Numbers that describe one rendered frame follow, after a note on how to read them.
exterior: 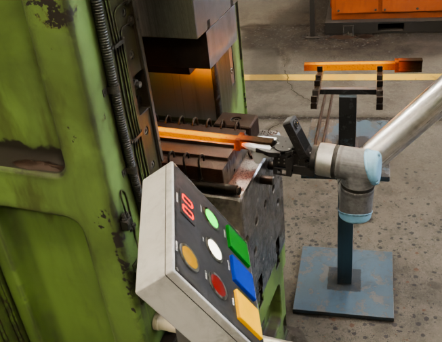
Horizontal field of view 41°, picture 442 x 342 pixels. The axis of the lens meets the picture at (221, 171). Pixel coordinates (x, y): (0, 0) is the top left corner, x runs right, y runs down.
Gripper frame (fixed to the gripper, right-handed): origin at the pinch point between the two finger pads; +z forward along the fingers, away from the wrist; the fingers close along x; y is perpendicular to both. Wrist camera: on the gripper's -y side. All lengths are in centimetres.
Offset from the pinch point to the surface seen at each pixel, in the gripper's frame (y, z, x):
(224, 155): 1.3, 4.3, -6.7
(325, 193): 100, 1, 117
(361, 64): 3, -20, 66
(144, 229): -17, -2, -62
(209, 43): -32.8, 4.5, -11.2
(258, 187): 14.1, -3.6, -1.7
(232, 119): 3.0, 10.6, 15.8
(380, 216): 99, -29, 104
